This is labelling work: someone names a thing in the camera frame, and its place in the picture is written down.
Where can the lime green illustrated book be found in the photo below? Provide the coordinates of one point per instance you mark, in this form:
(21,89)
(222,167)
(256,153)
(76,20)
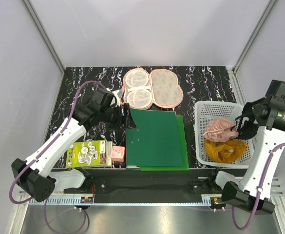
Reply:
(89,154)

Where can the left aluminium frame post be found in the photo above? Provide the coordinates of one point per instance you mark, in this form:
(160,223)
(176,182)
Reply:
(43,34)

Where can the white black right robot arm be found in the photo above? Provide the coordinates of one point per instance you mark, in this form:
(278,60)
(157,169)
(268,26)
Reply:
(252,192)

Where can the aluminium frame post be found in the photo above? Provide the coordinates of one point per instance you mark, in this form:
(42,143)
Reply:
(43,34)
(255,33)

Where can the white slotted cable duct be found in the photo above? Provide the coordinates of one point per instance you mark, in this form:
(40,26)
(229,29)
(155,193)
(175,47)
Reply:
(105,200)

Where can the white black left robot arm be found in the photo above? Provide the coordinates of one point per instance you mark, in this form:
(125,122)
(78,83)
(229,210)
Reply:
(34,174)

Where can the pink lace garment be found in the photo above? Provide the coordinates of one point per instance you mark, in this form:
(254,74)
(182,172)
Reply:
(220,130)

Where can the light green folder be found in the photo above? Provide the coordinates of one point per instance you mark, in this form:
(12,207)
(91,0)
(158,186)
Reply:
(182,137)

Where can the dark green ring binder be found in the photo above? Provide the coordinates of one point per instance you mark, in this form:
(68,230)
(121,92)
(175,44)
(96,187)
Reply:
(155,141)

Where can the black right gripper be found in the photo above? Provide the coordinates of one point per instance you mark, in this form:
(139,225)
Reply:
(255,108)

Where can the mustard yellow garment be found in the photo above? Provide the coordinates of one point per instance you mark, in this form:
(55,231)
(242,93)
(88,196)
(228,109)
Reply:
(225,152)

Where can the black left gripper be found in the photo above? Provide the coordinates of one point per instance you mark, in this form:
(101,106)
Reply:
(127,118)

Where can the small pink box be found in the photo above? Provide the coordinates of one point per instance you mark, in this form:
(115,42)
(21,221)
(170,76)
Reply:
(118,153)

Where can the right aluminium frame post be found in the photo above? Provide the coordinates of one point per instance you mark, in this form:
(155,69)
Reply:
(255,33)

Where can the white perforated plastic basket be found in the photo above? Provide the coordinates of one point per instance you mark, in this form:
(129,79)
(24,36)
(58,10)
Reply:
(206,111)

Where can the aluminium rail crossbar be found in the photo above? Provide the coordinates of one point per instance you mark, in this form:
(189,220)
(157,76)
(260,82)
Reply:
(275,190)

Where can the pink floral mesh laundry bag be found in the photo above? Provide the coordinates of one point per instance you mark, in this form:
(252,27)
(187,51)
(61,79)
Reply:
(160,87)

